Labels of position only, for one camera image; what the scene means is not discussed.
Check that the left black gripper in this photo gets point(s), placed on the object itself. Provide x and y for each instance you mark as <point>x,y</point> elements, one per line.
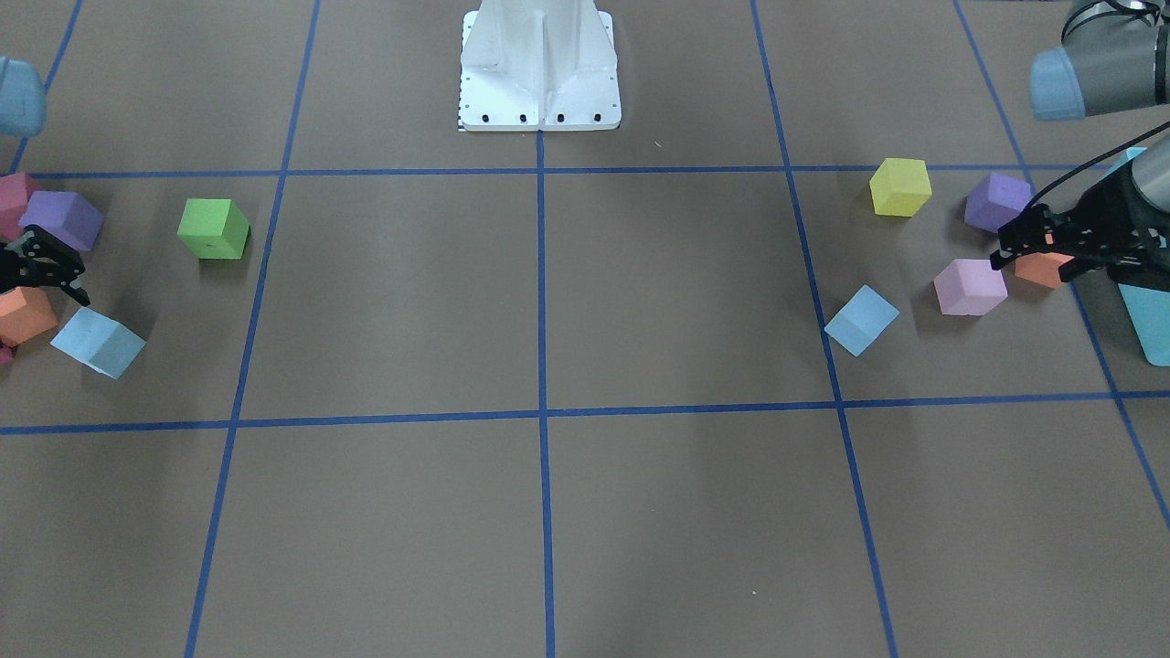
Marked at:
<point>1108,217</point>

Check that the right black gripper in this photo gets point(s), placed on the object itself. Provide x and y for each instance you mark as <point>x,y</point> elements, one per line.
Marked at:
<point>35,259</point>

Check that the light blue block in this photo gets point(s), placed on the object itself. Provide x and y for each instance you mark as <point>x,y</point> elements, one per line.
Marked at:
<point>98,342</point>
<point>861,321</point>

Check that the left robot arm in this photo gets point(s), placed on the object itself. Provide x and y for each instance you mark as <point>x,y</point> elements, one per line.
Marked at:
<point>1112,58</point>

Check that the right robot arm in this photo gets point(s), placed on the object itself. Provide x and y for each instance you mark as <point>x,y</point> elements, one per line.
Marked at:
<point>24,107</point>

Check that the orange foam block near cyan bin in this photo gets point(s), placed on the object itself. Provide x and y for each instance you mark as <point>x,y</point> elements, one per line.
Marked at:
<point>1042,269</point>

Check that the purple foam block near red bin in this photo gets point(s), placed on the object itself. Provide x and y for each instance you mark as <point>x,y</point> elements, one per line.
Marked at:
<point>67,215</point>

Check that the orange foam block near red bin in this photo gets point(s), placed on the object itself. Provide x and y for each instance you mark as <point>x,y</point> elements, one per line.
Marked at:
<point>25,313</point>

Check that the purple foam block near cyan bin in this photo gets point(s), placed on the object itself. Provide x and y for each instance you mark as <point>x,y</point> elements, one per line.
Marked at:
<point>996,200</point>

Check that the dark pink foam block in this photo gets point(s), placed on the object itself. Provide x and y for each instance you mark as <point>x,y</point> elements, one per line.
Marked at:
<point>15,193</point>

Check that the light pink foam block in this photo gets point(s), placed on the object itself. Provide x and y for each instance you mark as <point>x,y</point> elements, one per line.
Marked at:
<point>969,287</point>

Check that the cyan plastic bin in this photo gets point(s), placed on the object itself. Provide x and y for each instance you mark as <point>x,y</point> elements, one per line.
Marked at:
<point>1148,311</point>

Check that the green foam block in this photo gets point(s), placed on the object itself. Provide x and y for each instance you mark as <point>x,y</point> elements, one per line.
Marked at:
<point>214,229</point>

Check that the yellow foam block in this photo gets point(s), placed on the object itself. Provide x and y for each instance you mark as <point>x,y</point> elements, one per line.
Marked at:
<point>900,187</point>

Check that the white pillar with base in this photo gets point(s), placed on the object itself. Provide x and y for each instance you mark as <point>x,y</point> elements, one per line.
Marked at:
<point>538,66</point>

